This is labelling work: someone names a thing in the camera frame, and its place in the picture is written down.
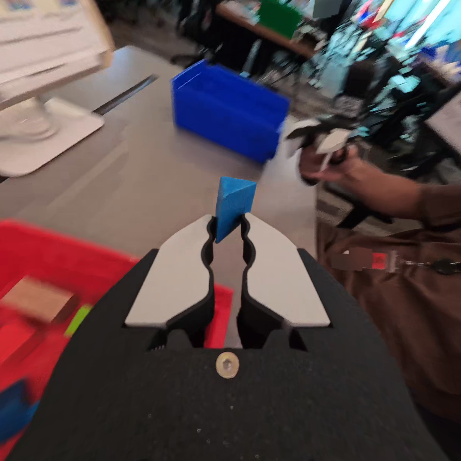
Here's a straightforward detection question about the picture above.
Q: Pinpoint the person's right hand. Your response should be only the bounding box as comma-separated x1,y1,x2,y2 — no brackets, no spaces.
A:
299,141,382,195

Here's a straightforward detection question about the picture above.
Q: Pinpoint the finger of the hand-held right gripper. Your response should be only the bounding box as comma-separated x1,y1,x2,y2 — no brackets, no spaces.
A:
280,119,321,160
315,128,353,173

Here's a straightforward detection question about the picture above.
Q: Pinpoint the green plastic bin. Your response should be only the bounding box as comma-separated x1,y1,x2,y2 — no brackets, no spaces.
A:
257,0,304,40

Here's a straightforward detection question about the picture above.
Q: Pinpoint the grey desk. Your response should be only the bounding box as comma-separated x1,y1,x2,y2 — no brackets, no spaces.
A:
0,45,321,346

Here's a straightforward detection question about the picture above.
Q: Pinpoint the blue plastic bin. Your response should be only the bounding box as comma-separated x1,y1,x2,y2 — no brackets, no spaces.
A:
171,60,291,165

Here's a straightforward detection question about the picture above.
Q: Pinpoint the white board stand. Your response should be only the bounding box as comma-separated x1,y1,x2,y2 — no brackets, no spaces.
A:
0,94,106,178

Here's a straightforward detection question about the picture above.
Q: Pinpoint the wooden table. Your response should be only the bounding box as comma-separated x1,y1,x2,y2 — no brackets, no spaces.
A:
215,0,321,60

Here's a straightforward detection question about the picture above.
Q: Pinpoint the instruction sheet board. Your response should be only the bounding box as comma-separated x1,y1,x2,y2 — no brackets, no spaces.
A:
0,0,116,110

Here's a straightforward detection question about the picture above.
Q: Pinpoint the person's right forearm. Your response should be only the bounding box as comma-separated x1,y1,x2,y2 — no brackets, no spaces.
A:
350,164,429,220

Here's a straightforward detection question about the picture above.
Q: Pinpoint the green wooden block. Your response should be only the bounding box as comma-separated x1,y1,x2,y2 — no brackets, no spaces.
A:
65,304,94,339

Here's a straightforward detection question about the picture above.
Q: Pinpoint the black chest strap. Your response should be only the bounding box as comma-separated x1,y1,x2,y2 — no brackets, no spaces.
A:
332,249,461,276

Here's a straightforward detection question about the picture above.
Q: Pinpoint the person's brown clothing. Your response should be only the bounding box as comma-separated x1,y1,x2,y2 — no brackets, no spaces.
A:
317,184,461,433

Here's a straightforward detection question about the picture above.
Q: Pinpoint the red plastic bin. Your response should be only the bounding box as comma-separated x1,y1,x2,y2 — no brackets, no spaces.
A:
0,220,235,447

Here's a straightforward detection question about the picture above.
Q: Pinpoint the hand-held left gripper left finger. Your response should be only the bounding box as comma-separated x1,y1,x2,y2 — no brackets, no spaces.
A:
125,215,217,340

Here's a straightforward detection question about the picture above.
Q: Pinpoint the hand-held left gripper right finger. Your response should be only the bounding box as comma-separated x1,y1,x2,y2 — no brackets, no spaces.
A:
237,213,332,340

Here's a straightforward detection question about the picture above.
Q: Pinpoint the natural wood block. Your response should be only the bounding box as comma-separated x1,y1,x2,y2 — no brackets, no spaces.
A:
0,276,78,323

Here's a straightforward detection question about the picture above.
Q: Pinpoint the blue triangular wooden block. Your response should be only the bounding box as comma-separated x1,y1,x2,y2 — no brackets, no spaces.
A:
215,177,258,244

